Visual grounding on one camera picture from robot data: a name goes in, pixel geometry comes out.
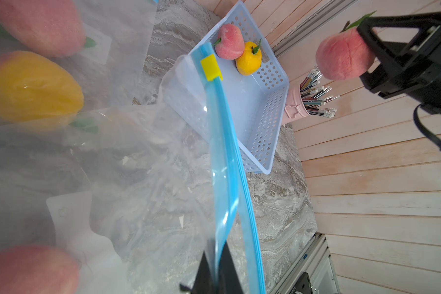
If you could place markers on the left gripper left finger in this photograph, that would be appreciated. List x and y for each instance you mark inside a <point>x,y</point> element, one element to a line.
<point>205,281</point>

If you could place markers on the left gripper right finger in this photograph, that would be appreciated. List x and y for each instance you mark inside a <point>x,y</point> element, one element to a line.
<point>229,282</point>

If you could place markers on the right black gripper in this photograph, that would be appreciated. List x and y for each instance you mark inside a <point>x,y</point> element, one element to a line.
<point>411,42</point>

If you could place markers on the pink peach basket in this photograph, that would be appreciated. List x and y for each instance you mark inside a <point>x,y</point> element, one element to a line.
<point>37,269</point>
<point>345,55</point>

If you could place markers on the yellow toy fruit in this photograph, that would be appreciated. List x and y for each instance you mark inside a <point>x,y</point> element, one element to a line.
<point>33,88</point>

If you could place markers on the pink toy peach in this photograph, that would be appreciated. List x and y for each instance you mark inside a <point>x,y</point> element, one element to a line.
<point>50,28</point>

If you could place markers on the clear zip-top bag blue zipper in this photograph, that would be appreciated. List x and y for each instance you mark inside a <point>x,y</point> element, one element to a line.
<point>108,69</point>

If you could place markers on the bundle of pens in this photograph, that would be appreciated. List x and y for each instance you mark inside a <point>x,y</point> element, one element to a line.
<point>315,97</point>

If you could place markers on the pink pen cup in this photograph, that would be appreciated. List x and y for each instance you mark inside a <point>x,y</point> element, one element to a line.
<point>294,107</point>

